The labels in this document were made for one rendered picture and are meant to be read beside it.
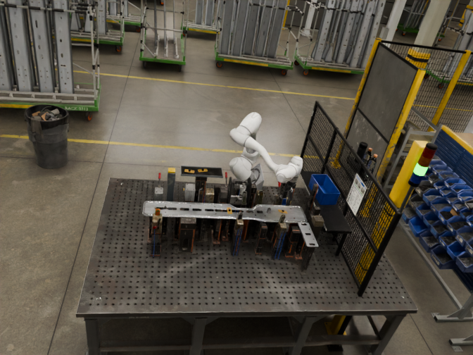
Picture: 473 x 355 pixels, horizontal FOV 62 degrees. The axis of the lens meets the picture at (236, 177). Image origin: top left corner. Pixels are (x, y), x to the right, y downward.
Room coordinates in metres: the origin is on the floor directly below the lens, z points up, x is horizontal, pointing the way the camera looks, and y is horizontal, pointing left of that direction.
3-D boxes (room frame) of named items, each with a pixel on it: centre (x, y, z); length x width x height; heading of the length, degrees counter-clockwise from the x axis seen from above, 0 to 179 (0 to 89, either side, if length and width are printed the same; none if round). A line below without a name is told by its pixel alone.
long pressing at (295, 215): (2.58, 0.03, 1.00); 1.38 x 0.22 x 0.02; 103
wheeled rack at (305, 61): (10.53, -1.95, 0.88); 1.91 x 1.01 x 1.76; 105
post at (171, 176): (2.81, 0.56, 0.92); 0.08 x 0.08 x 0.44; 13
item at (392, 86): (4.92, -1.66, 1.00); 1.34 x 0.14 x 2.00; 13
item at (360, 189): (2.73, -1.01, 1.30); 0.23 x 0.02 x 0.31; 13
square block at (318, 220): (2.63, -0.74, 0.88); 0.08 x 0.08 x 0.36; 13
